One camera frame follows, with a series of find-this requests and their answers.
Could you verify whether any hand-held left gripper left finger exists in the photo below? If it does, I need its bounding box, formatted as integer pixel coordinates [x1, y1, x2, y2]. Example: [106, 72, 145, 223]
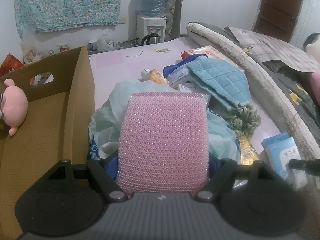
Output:
[47, 154, 128, 202]

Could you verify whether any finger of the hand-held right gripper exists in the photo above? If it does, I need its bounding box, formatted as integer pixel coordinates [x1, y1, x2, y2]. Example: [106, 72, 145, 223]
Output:
[289, 159, 320, 172]

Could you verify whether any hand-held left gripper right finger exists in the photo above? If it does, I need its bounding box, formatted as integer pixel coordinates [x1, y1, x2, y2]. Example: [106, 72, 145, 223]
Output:
[195, 157, 275, 202]

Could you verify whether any light blue packet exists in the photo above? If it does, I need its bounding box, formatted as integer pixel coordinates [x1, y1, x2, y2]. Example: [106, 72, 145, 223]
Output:
[261, 132, 309, 190]

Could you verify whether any gold tissue pack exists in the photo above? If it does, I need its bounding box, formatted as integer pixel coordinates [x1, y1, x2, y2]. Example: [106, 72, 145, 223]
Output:
[237, 135, 260, 167]

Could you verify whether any brown cardboard box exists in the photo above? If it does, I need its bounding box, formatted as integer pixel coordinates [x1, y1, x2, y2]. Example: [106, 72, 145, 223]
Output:
[0, 45, 97, 240]

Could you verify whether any small white box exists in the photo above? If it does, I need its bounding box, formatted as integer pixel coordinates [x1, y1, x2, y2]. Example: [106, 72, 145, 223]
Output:
[177, 80, 210, 100]

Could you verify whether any blue microfiber cloth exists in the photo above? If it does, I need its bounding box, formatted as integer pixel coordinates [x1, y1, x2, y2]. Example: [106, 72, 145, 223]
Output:
[186, 58, 252, 110]

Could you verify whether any blue white wipes pack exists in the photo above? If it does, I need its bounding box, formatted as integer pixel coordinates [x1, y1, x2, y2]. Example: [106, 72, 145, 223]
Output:
[163, 60, 198, 88]

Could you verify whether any orange striped plush toy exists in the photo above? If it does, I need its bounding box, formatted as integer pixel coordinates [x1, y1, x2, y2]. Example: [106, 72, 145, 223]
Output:
[141, 69, 170, 85]

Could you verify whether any pink plush toy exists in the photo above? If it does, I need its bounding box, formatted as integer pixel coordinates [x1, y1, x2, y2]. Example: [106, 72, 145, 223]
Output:
[0, 79, 28, 137]

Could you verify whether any white plastic bag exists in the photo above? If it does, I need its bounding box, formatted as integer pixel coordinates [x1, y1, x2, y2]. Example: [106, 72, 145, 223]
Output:
[87, 79, 242, 165]

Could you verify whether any grey dog-print blanket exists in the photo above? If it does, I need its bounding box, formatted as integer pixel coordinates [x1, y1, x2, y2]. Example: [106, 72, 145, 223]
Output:
[200, 21, 320, 140]

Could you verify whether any pink pillow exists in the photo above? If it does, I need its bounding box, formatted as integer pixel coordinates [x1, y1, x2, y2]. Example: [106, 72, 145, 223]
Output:
[309, 71, 320, 90]

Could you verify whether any white quilted roll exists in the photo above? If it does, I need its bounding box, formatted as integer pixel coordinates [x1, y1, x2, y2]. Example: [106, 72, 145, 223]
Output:
[186, 22, 320, 170]

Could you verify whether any red wet wipes pack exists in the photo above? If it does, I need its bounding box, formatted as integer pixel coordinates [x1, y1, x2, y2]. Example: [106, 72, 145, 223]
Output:
[180, 45, 244, 73]

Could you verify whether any clear plastic bag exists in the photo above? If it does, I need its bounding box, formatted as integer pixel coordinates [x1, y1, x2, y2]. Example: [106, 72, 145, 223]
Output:
[95, 32, 120, 53]

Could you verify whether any black white plush toy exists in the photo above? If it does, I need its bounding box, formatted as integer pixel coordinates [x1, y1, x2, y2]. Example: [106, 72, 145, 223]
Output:
[303, 32, 320, 55]

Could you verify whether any checked pink sheet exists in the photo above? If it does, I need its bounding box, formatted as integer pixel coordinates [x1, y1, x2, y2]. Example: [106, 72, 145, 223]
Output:
[224, 26, 320, 73]

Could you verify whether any red foil bag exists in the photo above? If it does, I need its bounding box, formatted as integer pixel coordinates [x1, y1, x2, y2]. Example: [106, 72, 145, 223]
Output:
[0, 52, 24, 77]

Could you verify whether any white water dispenser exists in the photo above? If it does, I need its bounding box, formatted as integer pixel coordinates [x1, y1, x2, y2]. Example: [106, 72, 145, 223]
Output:
[136, 14, 167, 46]

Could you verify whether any brown wooden door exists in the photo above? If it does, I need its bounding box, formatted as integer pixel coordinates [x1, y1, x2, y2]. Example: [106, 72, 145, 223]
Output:
[254, 0, 307, 43]

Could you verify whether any patterned rolled mat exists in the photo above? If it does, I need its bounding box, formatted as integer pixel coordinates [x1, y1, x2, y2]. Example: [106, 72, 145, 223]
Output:
[164, 0, 187, 40]

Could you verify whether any floral teal curtain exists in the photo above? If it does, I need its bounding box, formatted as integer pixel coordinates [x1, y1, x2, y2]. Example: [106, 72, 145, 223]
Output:
[15, 0, 134, 34]

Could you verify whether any black power cable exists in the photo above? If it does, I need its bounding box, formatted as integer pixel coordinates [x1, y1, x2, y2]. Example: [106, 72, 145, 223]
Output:
[119, 38, 140, 49]

